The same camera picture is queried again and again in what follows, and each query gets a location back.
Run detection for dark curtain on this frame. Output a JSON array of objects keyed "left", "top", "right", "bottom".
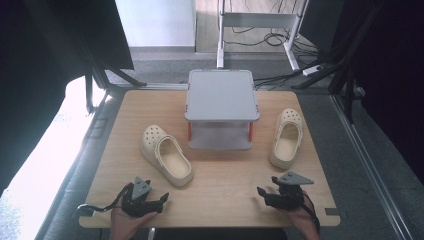
[
  {"left": 328, "top": 0, "right": 424, "bottom": 186},
  {"left": 0, "top": 0, "right": 135, "bottom": 196}
]

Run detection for grey two-tier shoe rack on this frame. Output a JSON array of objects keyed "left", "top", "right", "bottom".
[{"left": 184, "top": 69, "right": 261, "bottom": 151}]

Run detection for person's right hand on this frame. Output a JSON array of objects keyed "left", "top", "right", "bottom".
[{"left": 283, "top": 197, "right": 322, "bottom": 240}]

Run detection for white metal desk frame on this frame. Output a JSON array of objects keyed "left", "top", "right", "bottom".
[{"left": 216, "top": 0, "right": 310, "bottom": 72}]

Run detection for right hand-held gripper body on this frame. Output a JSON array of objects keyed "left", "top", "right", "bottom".
[{"left": 263, "top": 171, "right": 315, "bottom": 211}]

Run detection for black tripod stand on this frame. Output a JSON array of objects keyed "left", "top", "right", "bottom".
[
  {"left": 291, "top": 0, "right": 366, "bottom": 125},
  {"left": 83, "top": 49, "right": 148, "bottom": 115}
]

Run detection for metal floor rail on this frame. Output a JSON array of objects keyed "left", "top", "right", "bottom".
[{"left": 329, "top": 94, "right": 415, "bottom": 240}]

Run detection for cream clog shoe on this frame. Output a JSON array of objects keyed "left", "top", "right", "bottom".
[
  {"left": 139, "top": 124, "right": 195, "bottom": 188},
  {"left": 268, "top": 108, "right": 304, "bottom": 170}
]

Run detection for white power strip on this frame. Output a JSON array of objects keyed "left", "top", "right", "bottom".
[{"left": 302, "top": 64, "right": 323, "bottom": 77}]

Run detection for person's left hand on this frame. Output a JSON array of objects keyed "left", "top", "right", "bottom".
[{"left": 109, "top": 199, "right": 158, "bottom": 240}]

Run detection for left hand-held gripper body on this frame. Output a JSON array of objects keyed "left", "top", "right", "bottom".
[{"left": 121, "top": 176, "right": 164, "bottom": 219}]

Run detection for black floor cables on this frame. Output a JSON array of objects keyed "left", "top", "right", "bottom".
[{"left": 222, "top": 0, "right": 324, "bottom": 92}]

